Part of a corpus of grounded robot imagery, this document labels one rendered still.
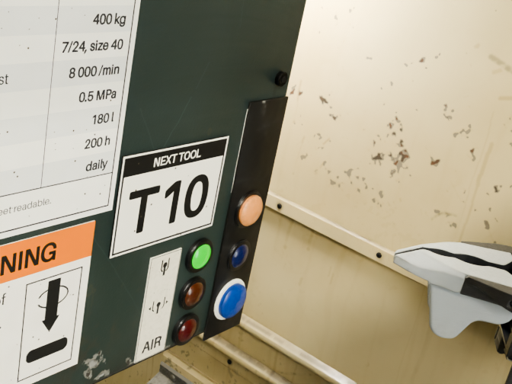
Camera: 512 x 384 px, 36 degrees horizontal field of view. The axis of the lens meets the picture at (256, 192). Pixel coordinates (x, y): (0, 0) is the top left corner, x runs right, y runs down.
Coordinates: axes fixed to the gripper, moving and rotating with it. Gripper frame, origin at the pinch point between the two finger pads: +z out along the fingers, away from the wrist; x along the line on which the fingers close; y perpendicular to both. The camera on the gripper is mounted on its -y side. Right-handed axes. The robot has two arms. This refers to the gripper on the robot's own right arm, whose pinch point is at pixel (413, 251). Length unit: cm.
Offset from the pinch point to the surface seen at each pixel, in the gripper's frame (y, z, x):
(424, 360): 48, -16, 66
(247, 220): 0.5, 12.6, -0.6
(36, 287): 0.9, 22.6, -16.2
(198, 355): 75, 25, 90
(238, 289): 6.7, 12.2, 0.1
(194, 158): -5.3, 16.5, -5.8
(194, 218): -0.6, 15.9, -4.9
